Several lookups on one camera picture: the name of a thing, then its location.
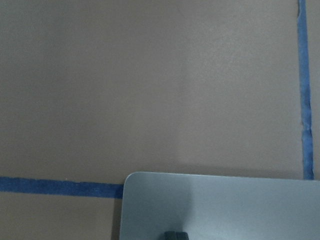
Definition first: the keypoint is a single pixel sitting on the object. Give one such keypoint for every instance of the grey laptop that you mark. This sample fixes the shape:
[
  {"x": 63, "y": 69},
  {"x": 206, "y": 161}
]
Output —
[{"x": 209, "y": 207}]

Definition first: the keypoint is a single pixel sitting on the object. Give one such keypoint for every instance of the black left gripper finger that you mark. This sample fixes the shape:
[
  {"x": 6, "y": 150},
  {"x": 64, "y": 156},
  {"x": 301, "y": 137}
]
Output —
[{"x": 173, "y": 235}]

